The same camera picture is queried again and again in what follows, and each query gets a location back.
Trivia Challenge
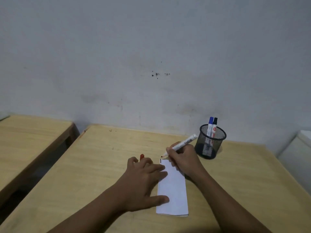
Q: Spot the person's left hand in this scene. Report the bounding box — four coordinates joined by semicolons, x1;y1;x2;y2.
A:
116;157;170;212

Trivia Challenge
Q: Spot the person's right hand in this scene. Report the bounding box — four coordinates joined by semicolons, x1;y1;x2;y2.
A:
166;142;207;183

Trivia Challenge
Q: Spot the red marker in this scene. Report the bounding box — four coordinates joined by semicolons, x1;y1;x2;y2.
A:
160;133;198;158

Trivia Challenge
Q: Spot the black mesh pen holder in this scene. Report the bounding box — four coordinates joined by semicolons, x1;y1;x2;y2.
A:
194;124;227;160

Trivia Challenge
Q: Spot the white paper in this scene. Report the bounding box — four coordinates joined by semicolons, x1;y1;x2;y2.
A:
155;159;189;217

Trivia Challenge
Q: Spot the blue marker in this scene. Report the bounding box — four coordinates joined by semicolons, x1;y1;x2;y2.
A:
204;116;214;156

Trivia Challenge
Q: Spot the black marker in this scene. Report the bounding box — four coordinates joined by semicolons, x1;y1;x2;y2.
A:
209;117;218;153

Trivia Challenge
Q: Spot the person's right forearm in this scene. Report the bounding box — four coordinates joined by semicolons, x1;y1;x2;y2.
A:
192;170;272;233

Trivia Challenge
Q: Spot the person's left forearm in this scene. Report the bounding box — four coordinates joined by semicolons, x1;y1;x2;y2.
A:
48;184;129;233

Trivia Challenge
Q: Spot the white cabinet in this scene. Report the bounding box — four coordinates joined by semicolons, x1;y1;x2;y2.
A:
277;130;311;195

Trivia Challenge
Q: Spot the wooden side table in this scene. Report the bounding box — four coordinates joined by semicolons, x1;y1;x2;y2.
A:
0;115;80;225

